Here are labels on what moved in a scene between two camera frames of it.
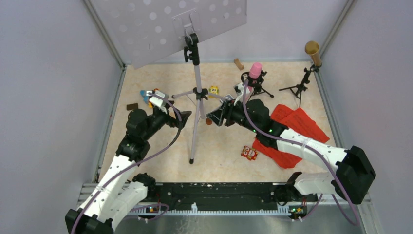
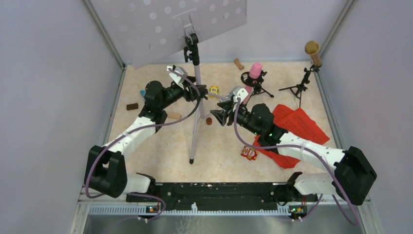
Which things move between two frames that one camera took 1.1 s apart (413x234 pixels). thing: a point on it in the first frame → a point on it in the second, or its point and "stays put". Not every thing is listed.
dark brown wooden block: (132, 106) stays put
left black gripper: (172, 122) → (192, 94)
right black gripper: (228, 108) stays put
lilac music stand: (141, 29) stays put
